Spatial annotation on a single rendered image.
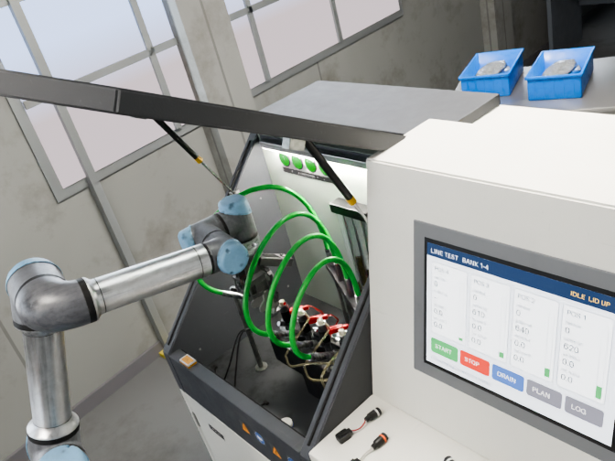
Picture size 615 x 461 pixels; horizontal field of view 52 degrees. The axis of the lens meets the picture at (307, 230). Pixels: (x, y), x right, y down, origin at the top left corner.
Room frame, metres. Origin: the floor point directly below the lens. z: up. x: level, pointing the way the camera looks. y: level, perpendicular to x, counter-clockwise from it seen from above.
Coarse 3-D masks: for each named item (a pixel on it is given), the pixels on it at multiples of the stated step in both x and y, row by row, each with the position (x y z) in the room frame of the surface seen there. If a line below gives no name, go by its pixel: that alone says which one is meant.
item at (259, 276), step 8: (248, 264) 1.41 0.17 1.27; (256, 264) 1.42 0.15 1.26; (240, 272) 1.41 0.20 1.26; (256, 272) 1.42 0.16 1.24; (264, 272) 1.41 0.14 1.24; (240, 280) 1.40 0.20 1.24; (256, 280) 1.39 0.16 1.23; (264, 280) 1.41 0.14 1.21; (240, 288) 1.42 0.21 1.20; (256, 288) 1.38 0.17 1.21; (264, 288) 1.40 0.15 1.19; (256, 296) 1.38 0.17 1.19
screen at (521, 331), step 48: (432, 240) 1.05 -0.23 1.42; (480, 240) 0.97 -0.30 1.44; (432, 288) 1.04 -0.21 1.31; (480, 288) 0.95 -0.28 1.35; (528, 288) 0.87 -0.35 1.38; (576, 288) 0.81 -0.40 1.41; (432, 336) 1.02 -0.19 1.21; (480, 336) 0.93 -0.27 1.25; (528, 336) 0.86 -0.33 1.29; (576, 336) 0.79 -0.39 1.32; (480, 384) 0.91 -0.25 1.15; (528, 384) 0.84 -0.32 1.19; (576, 384) 0.77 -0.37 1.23; (576, 432) 0.75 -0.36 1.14
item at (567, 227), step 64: (448, 128) 1.26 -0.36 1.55; (512, 128) 1.17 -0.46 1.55; (384, 192) 1.17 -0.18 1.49; (448, 192) 1.04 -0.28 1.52; (512, 192) 0.93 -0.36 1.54; (576, 192) 0.86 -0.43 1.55; (384, 256) 1.16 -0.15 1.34; (576, 256) 0.82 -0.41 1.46; (384, 320) 1.14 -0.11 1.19; (384, 384) 1.12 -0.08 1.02; (512, 448) 0.84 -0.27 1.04; (576, 448) 0.75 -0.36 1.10
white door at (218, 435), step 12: (192, 408) 1.56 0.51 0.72; (204, 408) 1.48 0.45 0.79; (204, 420) 1.51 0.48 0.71; (216, 420) 1.43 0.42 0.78; (204, 432) 1.56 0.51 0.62; (216, 432) 1.46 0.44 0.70; (228, 432) 1.38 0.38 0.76; (216, 444) 1.50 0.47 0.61; (228, 444) 1.41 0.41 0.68; (240, 444) 1.34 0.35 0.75; (216, 456) 1.55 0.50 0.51; (228, 456) 1.46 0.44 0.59; (240, 456) 1.37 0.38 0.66; (252, 456) 1.29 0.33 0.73; (264, 456) 1.23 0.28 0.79
